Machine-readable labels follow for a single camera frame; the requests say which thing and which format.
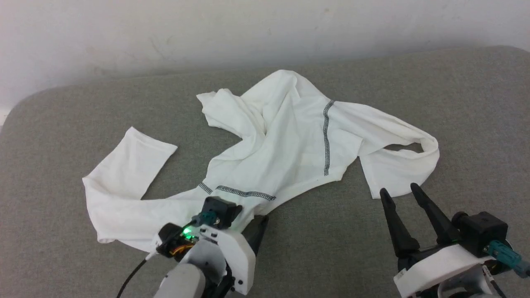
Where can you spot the white long-sleeve garment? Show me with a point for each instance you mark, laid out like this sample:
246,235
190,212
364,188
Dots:
285,145

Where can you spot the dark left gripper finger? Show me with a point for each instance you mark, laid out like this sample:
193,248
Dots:
258,231

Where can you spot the grey fabric sofa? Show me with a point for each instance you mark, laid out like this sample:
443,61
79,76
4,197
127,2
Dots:
372,248

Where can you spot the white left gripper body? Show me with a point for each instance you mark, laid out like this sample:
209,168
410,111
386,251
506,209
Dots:
240,260

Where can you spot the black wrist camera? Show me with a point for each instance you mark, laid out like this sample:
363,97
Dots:
480,231
221,209

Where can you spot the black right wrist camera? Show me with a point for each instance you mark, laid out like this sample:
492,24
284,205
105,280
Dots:
480,231

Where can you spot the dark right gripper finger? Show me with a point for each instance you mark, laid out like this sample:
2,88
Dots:
399,231
434,219

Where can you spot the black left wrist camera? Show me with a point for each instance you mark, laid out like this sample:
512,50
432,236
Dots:
221,209

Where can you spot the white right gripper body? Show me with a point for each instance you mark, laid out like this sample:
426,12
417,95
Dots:
439,263

